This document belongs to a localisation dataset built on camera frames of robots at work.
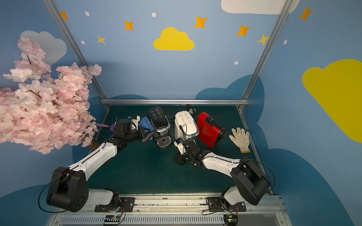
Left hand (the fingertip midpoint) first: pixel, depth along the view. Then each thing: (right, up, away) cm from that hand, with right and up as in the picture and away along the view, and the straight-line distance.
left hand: (149, 128), depth 86 cm
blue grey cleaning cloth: (-3, +4, -1) cm, 5 cm away
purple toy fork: (-34, 0, +21) cm, 40 cm away
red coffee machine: (+38, -2, 0) cm, 38 cm away
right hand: (+17, -17, 0) cm, 25 cm away
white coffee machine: (+22, +2, -15) cm, 27 cm away
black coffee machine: (+8, +2, -6) cm, 10 cm away
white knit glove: (+64, -9, +15) cm, 67 cm away
